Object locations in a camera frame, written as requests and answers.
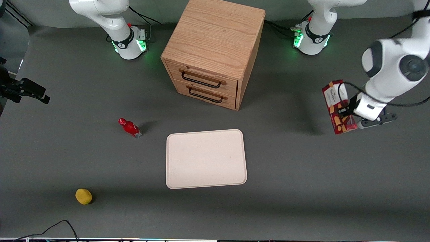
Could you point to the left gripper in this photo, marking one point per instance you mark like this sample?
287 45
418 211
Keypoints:
351 103

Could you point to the red cookie box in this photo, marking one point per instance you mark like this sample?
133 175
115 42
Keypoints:
337 107

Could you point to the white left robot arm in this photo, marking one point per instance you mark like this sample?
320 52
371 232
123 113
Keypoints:
389 67

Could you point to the beige rectangular tray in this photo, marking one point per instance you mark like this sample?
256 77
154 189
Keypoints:
205 158

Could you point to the small red bottle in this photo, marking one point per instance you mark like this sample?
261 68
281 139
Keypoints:
130 127

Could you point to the yellow round sponge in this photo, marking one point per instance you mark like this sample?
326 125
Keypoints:
83 196

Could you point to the narrow wooden drawer front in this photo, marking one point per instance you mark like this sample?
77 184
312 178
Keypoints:
208 99

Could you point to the wooden drawer cabinet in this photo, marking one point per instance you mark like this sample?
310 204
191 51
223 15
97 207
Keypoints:
215 37

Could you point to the wide wooden drawer front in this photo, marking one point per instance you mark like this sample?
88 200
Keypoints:
201 72

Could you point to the black frame strut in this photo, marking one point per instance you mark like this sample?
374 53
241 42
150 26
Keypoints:
18 13

